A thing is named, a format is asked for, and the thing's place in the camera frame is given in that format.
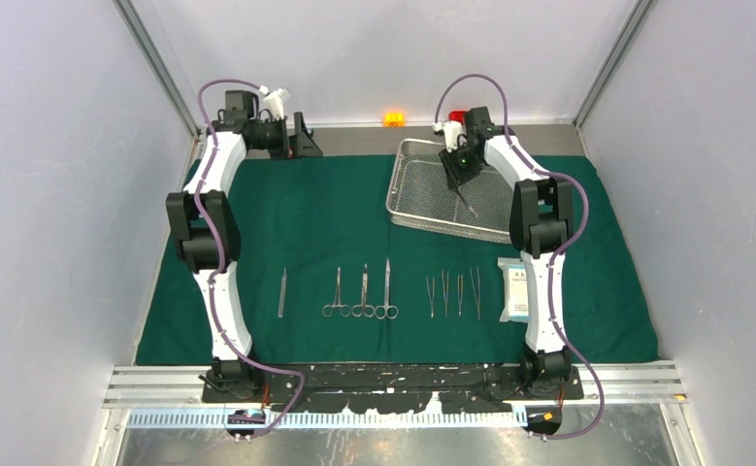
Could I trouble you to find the long steel probe rod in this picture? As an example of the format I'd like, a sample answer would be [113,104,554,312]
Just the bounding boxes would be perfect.
[277,267,288,318]

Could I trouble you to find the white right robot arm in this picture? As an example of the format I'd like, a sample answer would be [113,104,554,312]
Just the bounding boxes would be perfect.
[432,107,577,399]

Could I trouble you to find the steel ring-handled hemostat clamp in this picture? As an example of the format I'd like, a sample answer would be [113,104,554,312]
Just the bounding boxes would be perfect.
[321,267,351,317]

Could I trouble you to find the steel needle holder clamp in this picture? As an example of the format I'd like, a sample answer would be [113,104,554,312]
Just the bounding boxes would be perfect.
[456,274,465,316]

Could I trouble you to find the steel ring-handled scissors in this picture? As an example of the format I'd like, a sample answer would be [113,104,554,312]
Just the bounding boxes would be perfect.
[375,258,399,319]

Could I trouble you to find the white sterile packet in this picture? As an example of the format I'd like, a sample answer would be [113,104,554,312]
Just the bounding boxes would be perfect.
[497,257,529,324]

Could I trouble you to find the steel scalpel handle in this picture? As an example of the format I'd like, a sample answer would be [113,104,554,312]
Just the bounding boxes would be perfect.
[455,186,479,218]

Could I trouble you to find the steel surgical forceps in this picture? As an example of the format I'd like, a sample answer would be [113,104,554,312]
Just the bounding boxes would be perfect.
[425,277,437,318]

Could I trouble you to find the green surgical drape cloth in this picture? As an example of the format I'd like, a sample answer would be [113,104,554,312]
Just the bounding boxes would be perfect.
[136,151,661,366]

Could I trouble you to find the small steel scissors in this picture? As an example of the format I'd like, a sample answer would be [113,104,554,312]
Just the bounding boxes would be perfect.
[351,264,376,317]

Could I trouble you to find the yellow toy block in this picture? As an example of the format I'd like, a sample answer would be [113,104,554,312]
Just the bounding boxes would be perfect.
[382,112,406,127]

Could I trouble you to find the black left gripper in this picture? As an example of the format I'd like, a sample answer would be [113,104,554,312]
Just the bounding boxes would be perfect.
[251,113,323,161]

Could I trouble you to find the metal mesh instrument tray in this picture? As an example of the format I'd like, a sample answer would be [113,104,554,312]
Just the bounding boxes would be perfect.
[385,139,513,245]

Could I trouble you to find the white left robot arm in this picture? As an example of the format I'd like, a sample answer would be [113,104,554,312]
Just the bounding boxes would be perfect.
[165,86,323,402]

